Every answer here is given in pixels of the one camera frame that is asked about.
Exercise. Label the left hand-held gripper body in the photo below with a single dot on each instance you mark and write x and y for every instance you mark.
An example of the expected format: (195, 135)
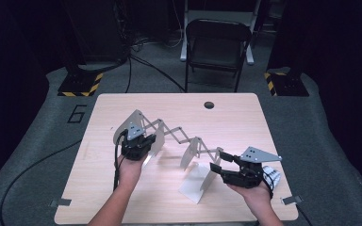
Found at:
(135, 149)

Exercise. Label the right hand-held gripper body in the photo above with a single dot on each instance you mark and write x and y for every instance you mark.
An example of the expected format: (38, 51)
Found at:
(246, 174)

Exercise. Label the white black patterned cloth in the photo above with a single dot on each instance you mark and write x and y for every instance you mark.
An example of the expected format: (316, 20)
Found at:
(273, 175)

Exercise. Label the expandable metal book rack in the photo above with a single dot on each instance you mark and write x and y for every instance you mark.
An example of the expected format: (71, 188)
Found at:
(196, 185)

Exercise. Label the person's left hand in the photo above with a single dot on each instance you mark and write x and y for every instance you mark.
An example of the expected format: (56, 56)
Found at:
(130, 172)

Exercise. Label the person's right hand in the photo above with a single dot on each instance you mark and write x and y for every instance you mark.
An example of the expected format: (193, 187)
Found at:
(259, 197)

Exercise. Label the grey tape piece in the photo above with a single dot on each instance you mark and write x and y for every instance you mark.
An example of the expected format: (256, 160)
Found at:
(291, 200)
(59, 202)

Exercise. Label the black stand base striped edge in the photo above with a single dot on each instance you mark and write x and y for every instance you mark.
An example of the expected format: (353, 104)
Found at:
(78, 84)
(287, 84)

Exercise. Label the black folding chair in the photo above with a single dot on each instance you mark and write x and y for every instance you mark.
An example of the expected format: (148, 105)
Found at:
(217, 47)

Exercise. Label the dark cabinet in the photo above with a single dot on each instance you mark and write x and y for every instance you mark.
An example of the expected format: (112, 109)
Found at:
(97, 31)

